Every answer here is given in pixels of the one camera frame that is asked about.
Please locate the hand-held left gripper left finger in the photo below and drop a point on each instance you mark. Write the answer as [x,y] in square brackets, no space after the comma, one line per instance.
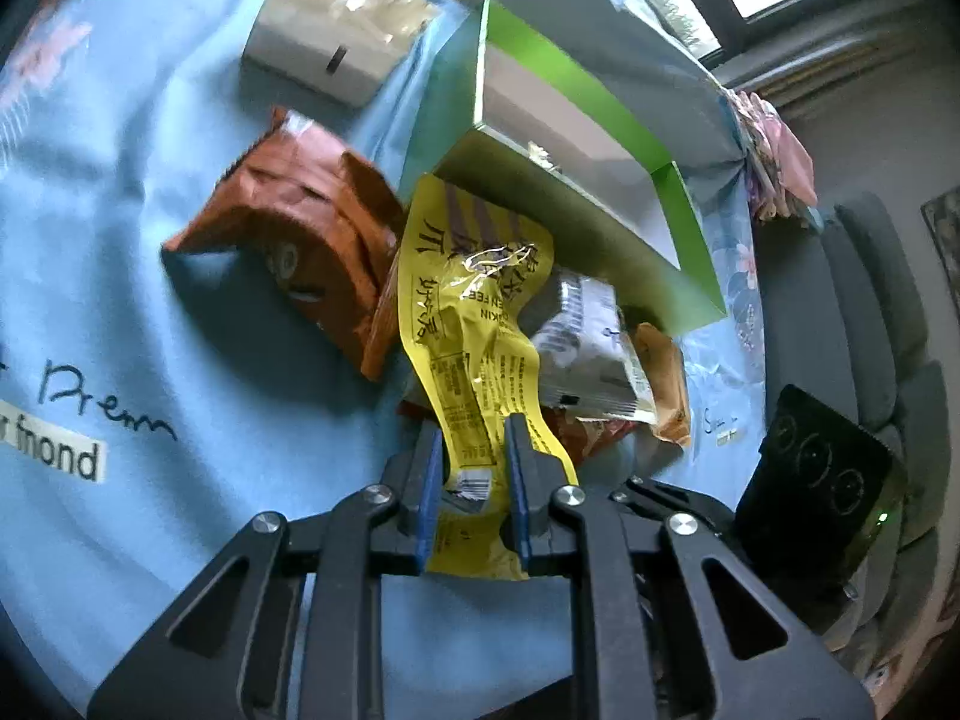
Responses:
[431,499]

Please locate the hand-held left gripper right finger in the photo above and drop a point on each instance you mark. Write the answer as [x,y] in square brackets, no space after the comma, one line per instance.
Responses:
[517,499]

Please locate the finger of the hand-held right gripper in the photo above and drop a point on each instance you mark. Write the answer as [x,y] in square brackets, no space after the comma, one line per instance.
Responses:
[697,504]

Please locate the tan snack packet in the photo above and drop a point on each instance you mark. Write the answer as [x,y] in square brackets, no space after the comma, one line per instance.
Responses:
[667,382]

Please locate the white grey snack packet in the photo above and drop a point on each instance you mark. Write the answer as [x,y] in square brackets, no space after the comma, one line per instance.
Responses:
[585,360]

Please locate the yellow snack packet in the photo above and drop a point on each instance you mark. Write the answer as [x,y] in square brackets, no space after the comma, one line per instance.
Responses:
[450,315]

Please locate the green cardboard box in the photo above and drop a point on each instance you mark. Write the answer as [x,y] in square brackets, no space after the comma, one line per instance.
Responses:
[570,240]

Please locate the orange brown snack packet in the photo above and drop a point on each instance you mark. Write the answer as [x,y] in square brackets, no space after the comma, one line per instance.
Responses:
[300,202]

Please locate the grey sofa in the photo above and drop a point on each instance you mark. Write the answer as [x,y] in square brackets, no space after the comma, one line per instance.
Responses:
[847,300]

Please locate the stack of folded pink cloths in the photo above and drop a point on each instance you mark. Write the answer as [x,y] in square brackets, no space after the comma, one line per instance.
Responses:
[780,157]

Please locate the blue floral bedsheet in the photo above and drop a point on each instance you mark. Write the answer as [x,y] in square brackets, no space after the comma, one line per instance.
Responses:
[150,330]

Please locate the white tissue box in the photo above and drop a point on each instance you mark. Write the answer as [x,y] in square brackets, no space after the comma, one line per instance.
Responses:
[315,52]

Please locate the framed wall picture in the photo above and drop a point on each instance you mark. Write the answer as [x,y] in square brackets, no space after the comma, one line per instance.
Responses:
[945,232]

